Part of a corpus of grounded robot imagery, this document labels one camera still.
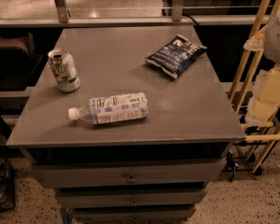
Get grey drawer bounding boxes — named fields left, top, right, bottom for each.
left=73, top=206, right=195, bottom=223
left=33, top=158, right=226, bottom=189
left=56, top=188, right=206, bottom=208

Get grey drawer cabinet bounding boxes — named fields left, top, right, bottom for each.
left=7, top=25, right=245, bottom=224

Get black cable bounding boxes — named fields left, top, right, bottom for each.
left=182, top=14, right=208, bottom=47

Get black wire basket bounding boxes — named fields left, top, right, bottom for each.
left=0, top=149, right=15, bottom=214

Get bottom grey drawer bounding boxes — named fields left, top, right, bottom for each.
left=73, top=206, right=195, bottom=223

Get green white soda can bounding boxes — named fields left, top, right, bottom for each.
left=49, top=48, right=80, bottom=92

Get middle grey drawer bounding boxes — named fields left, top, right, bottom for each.
left=56, top=188, right=206, bottom=208

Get blue chip bag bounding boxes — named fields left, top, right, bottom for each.
left=144, top=35, right=207, bottom=78

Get metal window frame rail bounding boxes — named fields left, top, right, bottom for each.
left=0, top=0, right=261, bottom=28

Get white plastic items on rack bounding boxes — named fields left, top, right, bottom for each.
left=244, top=9, right=280, bottom=126

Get blue label plastic bottle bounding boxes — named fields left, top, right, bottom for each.
left=68, top=92, right=148, bottom=125

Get top grey drawer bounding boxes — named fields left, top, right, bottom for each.
left=33, top=158, right=226, bottom=189

